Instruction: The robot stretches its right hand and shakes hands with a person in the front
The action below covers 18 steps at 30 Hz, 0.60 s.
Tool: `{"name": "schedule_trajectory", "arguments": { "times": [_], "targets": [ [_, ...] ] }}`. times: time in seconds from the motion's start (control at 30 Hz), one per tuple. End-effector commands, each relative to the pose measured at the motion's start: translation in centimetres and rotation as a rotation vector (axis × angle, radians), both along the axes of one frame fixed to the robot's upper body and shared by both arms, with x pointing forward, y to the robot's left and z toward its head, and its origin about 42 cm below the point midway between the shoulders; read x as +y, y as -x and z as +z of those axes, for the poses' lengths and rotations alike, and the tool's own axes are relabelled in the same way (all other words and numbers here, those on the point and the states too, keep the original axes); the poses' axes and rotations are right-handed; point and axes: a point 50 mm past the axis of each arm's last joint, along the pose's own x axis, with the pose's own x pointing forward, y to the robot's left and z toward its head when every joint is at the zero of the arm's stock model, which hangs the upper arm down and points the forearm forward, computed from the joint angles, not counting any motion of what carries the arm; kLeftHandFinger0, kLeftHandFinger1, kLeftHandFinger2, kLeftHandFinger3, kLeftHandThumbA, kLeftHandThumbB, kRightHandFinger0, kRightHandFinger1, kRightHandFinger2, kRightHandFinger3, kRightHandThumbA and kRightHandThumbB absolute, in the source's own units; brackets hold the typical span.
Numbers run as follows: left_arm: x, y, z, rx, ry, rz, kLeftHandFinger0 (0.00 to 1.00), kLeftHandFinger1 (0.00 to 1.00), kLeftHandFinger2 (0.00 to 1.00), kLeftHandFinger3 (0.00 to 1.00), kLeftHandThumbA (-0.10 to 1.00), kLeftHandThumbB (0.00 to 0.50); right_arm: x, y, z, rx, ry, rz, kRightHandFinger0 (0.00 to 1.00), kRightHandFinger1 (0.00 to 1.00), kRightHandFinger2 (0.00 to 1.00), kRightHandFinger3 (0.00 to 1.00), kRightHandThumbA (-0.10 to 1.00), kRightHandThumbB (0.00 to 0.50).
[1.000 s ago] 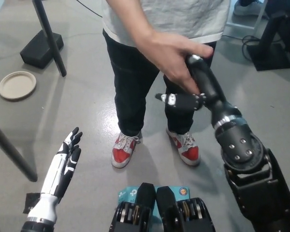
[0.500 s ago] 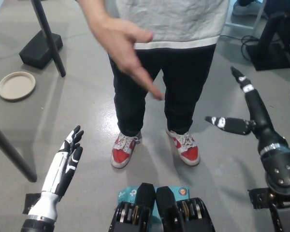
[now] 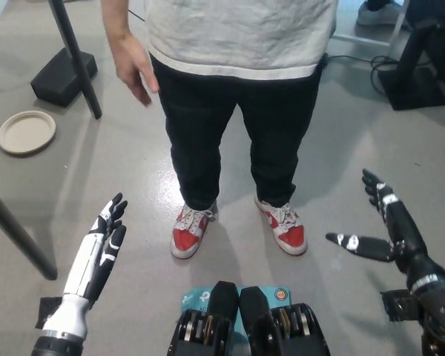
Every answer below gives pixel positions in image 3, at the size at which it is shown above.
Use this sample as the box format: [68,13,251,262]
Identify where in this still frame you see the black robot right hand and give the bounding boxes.
[325,168,445,294]

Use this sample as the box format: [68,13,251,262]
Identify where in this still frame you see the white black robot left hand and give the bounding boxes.
[42,192,129,340]

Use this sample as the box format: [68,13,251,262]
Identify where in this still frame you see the person's bare right hand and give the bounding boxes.
[110,29,160,108]

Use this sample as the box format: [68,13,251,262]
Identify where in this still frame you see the teal robot body top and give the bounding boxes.
[180,285,294,356]

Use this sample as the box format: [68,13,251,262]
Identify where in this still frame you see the black ribbed robot body block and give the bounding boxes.
[238,285,332,356]
[167,280,243,356]

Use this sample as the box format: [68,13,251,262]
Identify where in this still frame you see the thin black slanted pole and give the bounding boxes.
[47,0,103,120]

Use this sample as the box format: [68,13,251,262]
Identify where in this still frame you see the black foam block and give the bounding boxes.
[30,47,99,108]

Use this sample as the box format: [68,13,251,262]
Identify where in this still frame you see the thick black table leg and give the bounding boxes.
[0,180,59,281]

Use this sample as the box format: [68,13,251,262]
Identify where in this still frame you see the red white right sneaker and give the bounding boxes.
[170,200,219,260]

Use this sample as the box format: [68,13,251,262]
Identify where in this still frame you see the red white sneaker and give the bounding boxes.
[170,200,219,260]
[254,195,309,257]

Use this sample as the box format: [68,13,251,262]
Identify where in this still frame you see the grey T-shirt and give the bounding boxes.
[143,0,337,81]

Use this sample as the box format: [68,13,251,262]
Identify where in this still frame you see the red white left sneaker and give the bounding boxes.
[254,195,309,257]

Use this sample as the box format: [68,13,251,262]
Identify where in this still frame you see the beige paper plate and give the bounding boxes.
[0,110,57,157]

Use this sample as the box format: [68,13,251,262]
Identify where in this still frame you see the black trousers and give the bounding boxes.
[149,53,324,211]

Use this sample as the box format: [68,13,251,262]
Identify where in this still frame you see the black stand with base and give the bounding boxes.
[377,18,445,125]

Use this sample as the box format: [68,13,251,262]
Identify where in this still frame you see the grey sneaker of bystander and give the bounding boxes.
[357,0,412,30]

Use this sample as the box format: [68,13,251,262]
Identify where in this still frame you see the black floor cable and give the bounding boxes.
[321,54,398,94]

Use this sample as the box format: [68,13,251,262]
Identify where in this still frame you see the white metal frame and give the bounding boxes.
[332,0,412,48]

